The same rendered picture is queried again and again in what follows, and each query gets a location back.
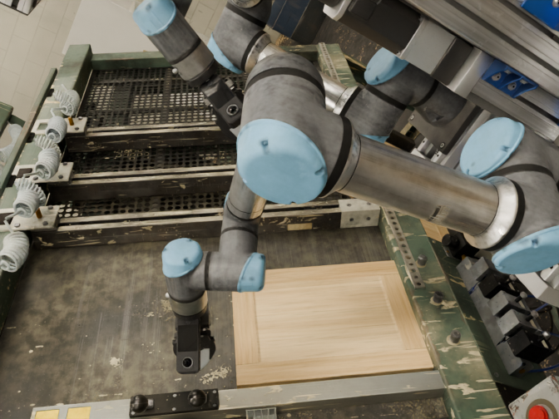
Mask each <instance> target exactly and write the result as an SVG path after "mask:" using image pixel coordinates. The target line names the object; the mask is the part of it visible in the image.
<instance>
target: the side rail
mask: <svg viewBox="0 0 559 419"><path fill-rule="evenodd" d="M278 47H281V48H282V49H284V50H286V51H287V52H292V53H294V54H298V55H300V56H302V57H304V58H306V59H307V60H309V61H318V60H317V52H318V50H317V47H316V46H315V45H297V46H278ZM91 62H92V66H93V68H92V70H110V69H128V68H147V67H172V65H171V64H170V63H169V62H168V61H167V60H166V59H165V58H164V57H163V55H162V54H161V53H160V52H159V51H155V52H116V53H95V54H93V56H92V59H91Z"/></svg>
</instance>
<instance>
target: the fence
mask: <svg viewBox="0 0 559 419"><path fill-rule="evenodd" d="M444 390H445V386H444V384H443V380H442V378H441V375H440V373H439V370H435V371H426V372H409V373H399V374H390V375H382V376H372V377H356V378H346V379H337V380H328V381H319V382H301V383H293V384H284V385H274V386H266V387H248V388H240V389H230V390H221V391H219V409H218V410H213V411H203V412H187V413H178V414H170V415H160V416H152V417H135V418H130V417H129V411H130V401H131V399H124V400H115V401H105V402H88V403H79V404H71V405H61V406H52V407H35V408H33V409H32V415H31V419H35V417H36V414H37V412H42V411H51V410H59V413H58V418H57V419H67V413H68V409H69V408H78V407H91V411H90V416H89V419H223V418H232V417H246V410H254V409H263V408H271V407H276V413H283V412H299V411H308V410H316V409H325V408H334V407H350V406H358V405H368V404H376V403H385V402H401V401H410V400H418V399H427V398H435V397H442V396H443V393H444Z"/></svg>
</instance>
